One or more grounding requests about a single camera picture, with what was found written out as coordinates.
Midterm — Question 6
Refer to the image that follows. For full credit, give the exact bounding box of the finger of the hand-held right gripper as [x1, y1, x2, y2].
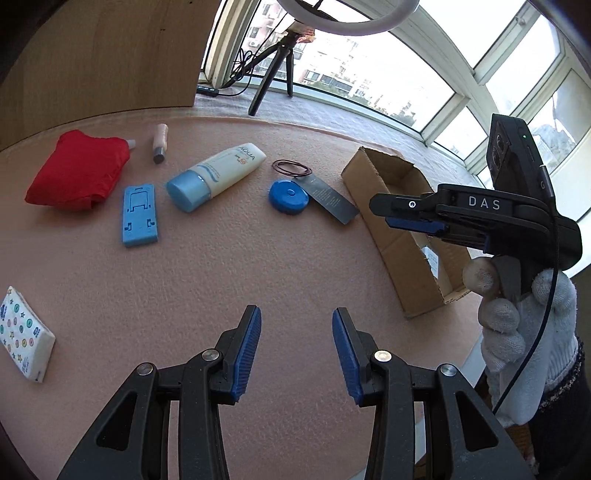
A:
[369, 191, 444, 220]
[385, 216, 491, 253]

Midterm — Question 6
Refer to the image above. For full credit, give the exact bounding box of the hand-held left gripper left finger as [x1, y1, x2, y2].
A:
[56, 305, 262, 480]

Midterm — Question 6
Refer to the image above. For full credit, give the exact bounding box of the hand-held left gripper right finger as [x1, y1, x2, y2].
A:
[332, 308, 539, 480]

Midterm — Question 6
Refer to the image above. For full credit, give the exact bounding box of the cardboard box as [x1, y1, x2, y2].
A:
[341, 146, 476, 320]

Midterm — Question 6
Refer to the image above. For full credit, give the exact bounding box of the dark grey card tag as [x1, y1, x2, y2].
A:
[295, 175, 360, 225]

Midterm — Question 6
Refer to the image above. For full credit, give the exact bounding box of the blue round tape measure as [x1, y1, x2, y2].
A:
[269, 179, 311, 216]

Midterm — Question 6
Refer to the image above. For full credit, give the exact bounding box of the brown hair tie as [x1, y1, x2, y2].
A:
[272, 160, 314, 177]

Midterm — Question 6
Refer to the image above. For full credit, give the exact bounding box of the blue phone stand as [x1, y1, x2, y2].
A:
[121, 183, 160, 248]

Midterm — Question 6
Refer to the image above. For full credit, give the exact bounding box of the white blue sunscreen tube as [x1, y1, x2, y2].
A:
[166, 142, 267, 213]

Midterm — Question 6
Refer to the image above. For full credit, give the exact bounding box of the patterned tissue packet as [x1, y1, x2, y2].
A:
[0, 286, 56, 384]

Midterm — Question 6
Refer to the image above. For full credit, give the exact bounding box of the beige cosmetic tube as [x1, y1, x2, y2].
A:
[153, 123, 169, 164]

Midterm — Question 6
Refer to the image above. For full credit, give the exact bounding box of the red cloth pouch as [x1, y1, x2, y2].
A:
[24, 130, 131, 212]

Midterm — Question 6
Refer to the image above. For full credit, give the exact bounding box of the person's right forearm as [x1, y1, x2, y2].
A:
[526, 342, 589, 478]

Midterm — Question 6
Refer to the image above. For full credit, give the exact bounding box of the person's right hand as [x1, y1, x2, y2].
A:
[463, 256, 580, 428]

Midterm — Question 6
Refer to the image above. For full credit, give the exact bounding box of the white paper label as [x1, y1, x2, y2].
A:
[422, 247, 444, 280]

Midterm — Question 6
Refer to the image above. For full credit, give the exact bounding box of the white checked cloth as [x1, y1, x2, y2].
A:
[194, 88, 481, 176]

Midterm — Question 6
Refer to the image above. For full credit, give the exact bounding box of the wooden board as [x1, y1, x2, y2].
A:
[0, 0, 232, 153]

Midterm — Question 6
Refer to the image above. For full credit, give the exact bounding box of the white ring light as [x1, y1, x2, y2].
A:
[276, 0, 420, 35]

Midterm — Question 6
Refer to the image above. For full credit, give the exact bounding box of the black ring light cable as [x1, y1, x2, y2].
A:
[221, 44, 259, 93]

